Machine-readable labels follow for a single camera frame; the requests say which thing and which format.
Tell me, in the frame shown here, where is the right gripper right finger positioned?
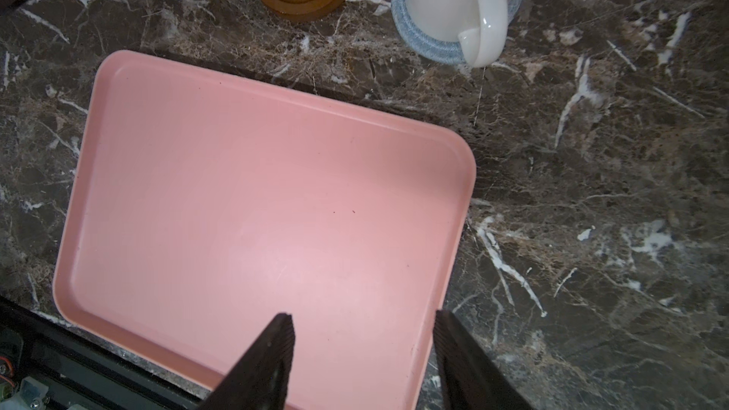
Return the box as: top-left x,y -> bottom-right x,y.
433,309 -> 533,410

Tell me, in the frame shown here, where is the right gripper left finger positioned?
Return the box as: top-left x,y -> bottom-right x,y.
197,312 -> 295,410

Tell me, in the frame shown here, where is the grey woven round coaster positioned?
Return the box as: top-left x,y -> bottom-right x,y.
390,0 -> 524,66

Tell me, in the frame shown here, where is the pink rectangular tray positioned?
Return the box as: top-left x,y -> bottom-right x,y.
53,50 -> 477,409

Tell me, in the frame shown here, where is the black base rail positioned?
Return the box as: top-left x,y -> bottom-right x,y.
1,298 -> 200,409

